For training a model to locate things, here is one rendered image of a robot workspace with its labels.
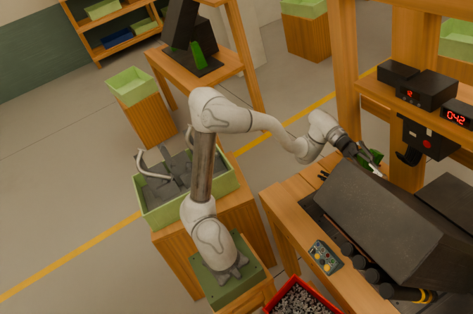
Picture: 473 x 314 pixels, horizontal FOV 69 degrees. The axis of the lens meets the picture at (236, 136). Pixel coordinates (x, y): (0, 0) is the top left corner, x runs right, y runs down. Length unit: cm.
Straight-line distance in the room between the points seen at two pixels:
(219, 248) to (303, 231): 48
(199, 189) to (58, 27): 645
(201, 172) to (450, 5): 111
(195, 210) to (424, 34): 118
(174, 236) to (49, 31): 610
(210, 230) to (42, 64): 670
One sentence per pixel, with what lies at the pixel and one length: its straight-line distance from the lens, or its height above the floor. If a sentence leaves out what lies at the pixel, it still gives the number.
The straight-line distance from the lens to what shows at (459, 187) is 157.
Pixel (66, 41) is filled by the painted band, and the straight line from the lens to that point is 782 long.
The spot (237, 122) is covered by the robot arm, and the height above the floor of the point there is 165.
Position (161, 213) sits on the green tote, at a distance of 217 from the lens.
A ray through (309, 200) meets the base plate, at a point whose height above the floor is 90.
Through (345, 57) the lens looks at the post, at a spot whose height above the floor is 153.
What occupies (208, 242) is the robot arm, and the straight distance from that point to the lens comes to 155.
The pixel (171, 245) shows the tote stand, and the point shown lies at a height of 69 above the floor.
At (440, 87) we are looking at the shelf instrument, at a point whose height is 161.
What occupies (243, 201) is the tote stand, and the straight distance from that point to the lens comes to 217.
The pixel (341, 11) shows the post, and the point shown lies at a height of 177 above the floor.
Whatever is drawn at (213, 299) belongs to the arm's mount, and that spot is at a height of 93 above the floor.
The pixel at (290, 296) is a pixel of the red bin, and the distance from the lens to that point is 170.
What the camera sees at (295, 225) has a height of 90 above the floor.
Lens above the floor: 240
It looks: 37 degrees down
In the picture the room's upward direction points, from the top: 19 degrees counter-clockwise
